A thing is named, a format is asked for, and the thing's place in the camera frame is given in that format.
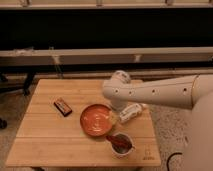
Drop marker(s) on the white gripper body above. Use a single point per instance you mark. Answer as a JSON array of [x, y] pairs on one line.
[[117, 105]]

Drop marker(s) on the orange ceramic bowl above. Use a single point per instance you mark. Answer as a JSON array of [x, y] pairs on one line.
[[94, 120]]

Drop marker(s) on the white cup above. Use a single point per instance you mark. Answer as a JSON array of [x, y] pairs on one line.
[[119, 151]]

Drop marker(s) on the brown chocolate bar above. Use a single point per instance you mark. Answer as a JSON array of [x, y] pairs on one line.
[[63, 107]]

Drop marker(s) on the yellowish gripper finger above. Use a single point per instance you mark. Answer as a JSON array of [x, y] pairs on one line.
[[113, 118]]

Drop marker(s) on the wooden table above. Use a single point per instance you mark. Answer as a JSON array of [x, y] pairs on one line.
[[53, 134]]

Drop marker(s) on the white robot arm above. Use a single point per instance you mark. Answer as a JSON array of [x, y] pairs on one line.
[[194, 93]]

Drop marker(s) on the red-brown utensil in cup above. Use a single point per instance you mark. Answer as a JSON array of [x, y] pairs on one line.
[[117, 141]]

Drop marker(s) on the grey metal rail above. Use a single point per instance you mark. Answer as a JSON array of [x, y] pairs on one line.
[[105, 56]]

